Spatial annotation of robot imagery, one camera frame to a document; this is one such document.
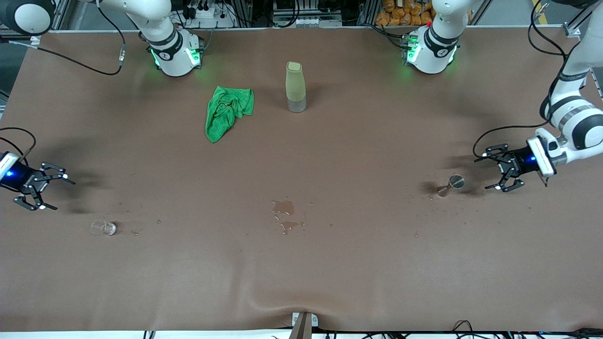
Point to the clear glass measuring cup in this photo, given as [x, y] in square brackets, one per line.
[104, 228]

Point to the clear glass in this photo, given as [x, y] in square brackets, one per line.
[453, 182]

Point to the pile of orange items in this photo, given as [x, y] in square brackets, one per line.
[391, 16]

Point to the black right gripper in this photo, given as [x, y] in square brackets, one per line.
[23, 180]

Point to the brown table mat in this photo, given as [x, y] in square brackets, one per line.
[330, 273]

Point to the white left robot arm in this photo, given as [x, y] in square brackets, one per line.
[431, 61]

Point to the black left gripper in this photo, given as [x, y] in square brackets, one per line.
[519, 163]

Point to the metal table edge bracket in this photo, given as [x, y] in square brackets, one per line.
[304, 327]

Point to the olive green bottle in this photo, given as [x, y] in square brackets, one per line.
[295, 84]

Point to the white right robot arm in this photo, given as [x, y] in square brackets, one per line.
[174, 66]

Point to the brown liquid puddle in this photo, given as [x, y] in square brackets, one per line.
[284, 207]

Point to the white power strip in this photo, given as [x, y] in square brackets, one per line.
[207, 14]

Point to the green cloth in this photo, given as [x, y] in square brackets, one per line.
[221, 117]

